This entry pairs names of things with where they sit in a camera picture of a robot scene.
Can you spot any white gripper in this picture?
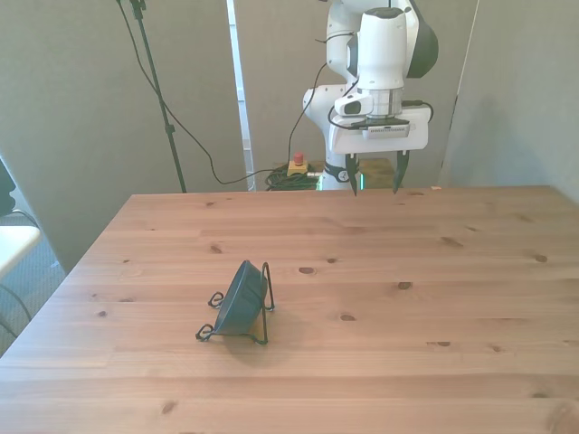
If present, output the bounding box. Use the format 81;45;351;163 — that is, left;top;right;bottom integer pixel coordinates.
328;103;431;198

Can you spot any dark teal bowl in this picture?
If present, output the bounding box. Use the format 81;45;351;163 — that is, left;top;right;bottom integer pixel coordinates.
214;259;269;337

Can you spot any brown wooden box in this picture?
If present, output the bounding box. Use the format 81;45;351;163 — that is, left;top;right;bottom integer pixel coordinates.
359;157;402;189

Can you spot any yellow red emergency stop button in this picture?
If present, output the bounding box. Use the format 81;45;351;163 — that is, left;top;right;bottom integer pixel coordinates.
286;152;310;178

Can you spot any white side table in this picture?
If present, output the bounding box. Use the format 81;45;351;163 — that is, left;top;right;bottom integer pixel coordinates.
0;224;42;278

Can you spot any black office chair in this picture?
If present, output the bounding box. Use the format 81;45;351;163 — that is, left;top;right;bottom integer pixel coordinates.
0;157;17;218

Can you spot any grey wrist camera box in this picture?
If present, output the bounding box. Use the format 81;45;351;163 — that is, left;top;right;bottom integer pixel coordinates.
360;120;412;140

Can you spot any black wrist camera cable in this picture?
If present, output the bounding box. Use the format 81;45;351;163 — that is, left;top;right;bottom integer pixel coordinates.
287;38;434;166

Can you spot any coiled green black cable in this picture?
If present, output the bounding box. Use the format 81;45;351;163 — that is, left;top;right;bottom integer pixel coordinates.
263;165;323;192

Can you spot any white vertical frame post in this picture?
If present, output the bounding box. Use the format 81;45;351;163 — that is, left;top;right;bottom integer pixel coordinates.
225;0;257;192

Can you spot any black wire bowl stand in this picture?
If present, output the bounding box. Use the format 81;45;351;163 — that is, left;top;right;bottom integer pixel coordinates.
195;261;276;347

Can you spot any black stand cable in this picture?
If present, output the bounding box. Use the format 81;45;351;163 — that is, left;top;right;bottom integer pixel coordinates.
115;0;290;185

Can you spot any black camera stand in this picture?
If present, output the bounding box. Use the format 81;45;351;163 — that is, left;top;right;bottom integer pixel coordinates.
116;0;189;194

